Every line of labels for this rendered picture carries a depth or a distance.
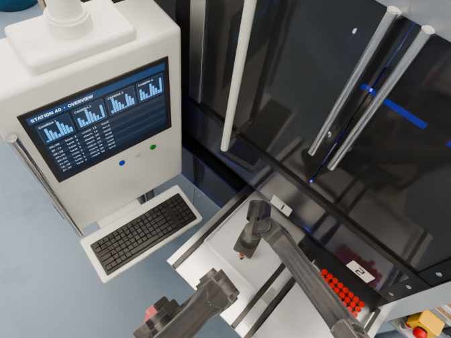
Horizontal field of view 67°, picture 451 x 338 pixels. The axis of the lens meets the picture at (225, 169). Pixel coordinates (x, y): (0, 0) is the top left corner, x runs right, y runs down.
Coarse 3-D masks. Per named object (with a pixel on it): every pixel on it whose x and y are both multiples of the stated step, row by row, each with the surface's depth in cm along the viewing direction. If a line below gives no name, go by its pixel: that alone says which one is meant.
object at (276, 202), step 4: (276, 196) 123; (272, 200) 126; (276, 200) 124; (280, 200) 122; (276, 204) 126; (280, 204) 124; (284, 204) 122; (280, 208) 126; (284, 208) 124; (288, 208) 122; (284, 212) 125; (288, 212) 123; (288, 216) 125
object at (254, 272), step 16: (256, 192) 142; (240, 208) 137; (272, 208) 139; (224, 224) 133; (240, 224) 134; (288, 224) 136; (208, 240) 129; (224, 240) 130; (224, 256) 127; (256, 256) 128; (272, 256) 128; (240, 272) 124; (256, 272) 125; (272, 272) 122; (256, 288) 118
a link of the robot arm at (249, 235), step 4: (252, 220) 103; (256, 220) 103; (248, 224) 103; (252, 224) 103; (244, 228) 103; (248, 228) 102; (252, 228) 102; (244, 232) 102; (248, 232) 101; (252, 232) 101; (244, 236) 104; (248, 236) 101; (252, 236) 101; (256, 236) 101; (248, 240) 103; (252, 240) 102; (256, 240) 102
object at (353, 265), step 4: (348, 264) 117; (352, 264) 115; (356, 264) 113; (352, 268) 117; (356, 268) 115; (360, 268) 113; (360, 276) 116; (364, 276) 114; (368, 276) 113; (372, 276) 111; (364, 280) 116; (368, 280) 114
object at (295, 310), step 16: (288, 304) 120; (304, 304) 121; (272, 320) 117; (288, 320) 117; (304, 320) 118; (320, 320) 118; (368, 320) 117; (256, 336) 112; (272, 336) 114; (288, 336) 115; (304, 336) 115; (320, 336) 116
